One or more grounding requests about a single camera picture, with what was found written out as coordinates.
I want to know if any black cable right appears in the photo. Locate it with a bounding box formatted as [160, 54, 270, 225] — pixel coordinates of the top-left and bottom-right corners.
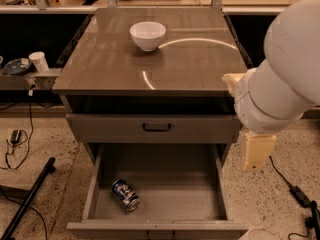
[268, 155, 295, 189]

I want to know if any closed grey top drawer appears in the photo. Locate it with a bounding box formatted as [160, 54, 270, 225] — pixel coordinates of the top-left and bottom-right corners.
[66, 114, 241, 144]

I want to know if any white paper cup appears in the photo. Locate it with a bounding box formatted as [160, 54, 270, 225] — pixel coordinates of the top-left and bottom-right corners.
[29, 51, 49, 72]

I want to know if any grey drawer cabinet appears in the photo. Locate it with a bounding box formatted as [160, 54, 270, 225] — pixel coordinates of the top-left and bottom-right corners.
[52, 6, 249, 240]

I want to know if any black cable left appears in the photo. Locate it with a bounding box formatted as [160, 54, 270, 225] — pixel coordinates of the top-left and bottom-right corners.
[0, 90, 35, 171]

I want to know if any black cable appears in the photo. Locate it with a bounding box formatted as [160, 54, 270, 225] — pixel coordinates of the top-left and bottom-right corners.
[268, 155, 295, 189]
[0, 90, 35, 171]

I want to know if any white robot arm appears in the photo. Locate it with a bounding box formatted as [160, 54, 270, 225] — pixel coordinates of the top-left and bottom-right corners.
[222, 0, 320, 172]

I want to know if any blue pepsi can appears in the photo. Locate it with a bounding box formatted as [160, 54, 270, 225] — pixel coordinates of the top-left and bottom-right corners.
[111, 179, 139, 212]

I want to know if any black pole on floor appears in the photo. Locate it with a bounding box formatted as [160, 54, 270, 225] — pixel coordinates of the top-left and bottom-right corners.
[1, 157, 56, 240]

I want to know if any white ceramic bowl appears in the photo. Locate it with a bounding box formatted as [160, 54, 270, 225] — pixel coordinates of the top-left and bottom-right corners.
[130, 21, 166, 51]

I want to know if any open grey middle drawer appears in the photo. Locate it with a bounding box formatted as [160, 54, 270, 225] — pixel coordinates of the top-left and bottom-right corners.
[67, 144, 248, 240]

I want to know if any black drawer handle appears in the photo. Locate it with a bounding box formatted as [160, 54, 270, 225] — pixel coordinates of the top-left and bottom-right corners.
[142, 123, 172, 132]

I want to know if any black power adapter left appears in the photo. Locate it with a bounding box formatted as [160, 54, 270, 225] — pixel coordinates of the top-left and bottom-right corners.
[10, 129, 21, 144]

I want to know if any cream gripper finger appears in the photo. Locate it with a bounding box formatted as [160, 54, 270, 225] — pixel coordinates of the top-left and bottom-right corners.
[222, 73, 244, 96]
[241, 131, 277, 172]

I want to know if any black power adapter right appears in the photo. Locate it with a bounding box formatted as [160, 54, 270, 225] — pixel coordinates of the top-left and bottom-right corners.
[290, 186, 311, 208]

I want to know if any dark blue plate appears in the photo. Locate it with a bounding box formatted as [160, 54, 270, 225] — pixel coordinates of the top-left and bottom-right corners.
[3, 58, 32, 75]

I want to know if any black power adapter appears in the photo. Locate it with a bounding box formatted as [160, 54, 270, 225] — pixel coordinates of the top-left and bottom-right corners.
[10, 129, 21, 144]
[290, 186, 311, 208]

